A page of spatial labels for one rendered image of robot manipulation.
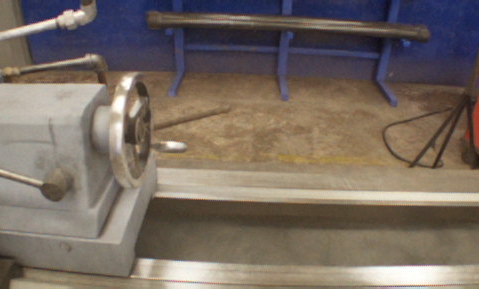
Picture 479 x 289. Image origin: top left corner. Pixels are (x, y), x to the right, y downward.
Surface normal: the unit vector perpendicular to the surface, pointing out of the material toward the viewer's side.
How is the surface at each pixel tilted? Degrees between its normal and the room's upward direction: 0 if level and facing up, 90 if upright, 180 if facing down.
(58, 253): 90
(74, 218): 62
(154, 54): 90
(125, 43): 90
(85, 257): 90
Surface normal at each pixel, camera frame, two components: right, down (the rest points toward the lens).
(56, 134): -0.03, 0.42
